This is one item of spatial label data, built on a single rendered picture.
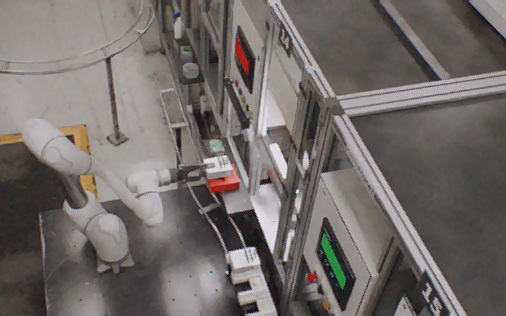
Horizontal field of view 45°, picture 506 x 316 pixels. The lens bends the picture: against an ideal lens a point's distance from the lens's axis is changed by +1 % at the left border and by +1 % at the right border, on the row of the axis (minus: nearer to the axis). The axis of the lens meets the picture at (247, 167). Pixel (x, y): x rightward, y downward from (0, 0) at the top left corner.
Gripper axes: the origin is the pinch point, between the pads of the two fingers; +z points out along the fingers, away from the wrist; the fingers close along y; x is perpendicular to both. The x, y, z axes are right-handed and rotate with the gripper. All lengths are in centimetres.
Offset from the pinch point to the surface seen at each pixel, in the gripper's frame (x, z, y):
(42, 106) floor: 187, -89, -101
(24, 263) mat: 39, -109, -99
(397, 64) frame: -53, 56, 96
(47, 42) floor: 272, -80, -101
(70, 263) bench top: -15, -75, -34
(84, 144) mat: 137, -63, -101
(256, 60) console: -5, 20, 68
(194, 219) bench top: -2.7, -8.8, -35.4
